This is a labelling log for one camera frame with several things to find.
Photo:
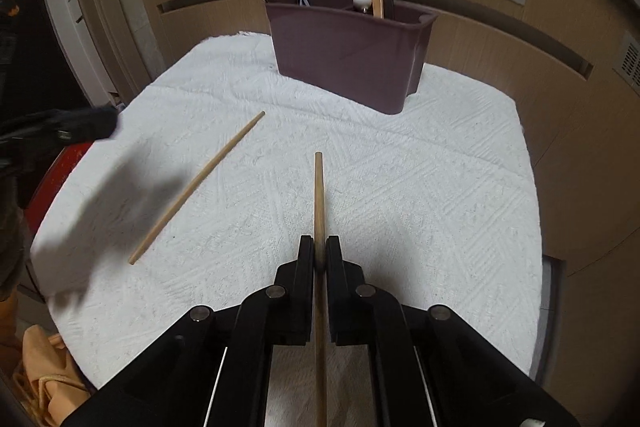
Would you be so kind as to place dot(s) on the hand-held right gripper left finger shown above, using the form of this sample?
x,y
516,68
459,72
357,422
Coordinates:
x,y
306,257

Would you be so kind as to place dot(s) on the wooden chopstick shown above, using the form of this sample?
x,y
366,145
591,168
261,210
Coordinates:
x,y
318,197
200,182

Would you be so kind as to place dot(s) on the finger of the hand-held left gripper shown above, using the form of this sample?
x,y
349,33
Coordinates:
x,y
85,122

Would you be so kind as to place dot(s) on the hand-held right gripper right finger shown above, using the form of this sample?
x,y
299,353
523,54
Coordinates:
x,y
334,257

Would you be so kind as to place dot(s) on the orange cloth bag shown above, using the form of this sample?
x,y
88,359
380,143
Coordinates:
x,y
45,382

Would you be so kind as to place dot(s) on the dark metal spoon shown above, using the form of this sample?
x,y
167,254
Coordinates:
x,y
392,2

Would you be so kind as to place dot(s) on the small grey vent grille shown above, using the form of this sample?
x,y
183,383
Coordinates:
x,y
630,57

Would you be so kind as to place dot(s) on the wooden spoon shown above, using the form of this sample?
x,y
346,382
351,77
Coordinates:
x,y
378,4

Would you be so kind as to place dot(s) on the white textured towel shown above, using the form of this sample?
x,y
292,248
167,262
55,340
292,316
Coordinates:
x,y
425,207

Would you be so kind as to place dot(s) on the purple utensil holder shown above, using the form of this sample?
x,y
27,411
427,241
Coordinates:
x,y
345,52

